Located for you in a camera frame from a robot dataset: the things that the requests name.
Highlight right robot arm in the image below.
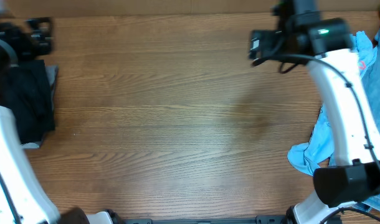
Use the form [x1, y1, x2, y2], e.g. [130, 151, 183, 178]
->
[249, 0, 380, 224]

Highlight light blue t-shirt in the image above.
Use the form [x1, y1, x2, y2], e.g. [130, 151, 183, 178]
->
[287, 31, 378, 175]

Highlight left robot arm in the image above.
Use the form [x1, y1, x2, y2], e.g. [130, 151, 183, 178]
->
[0, 17, 113, 224]

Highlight black t-shirt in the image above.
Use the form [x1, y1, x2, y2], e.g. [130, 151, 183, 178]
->
[3, 60, 55, 144]

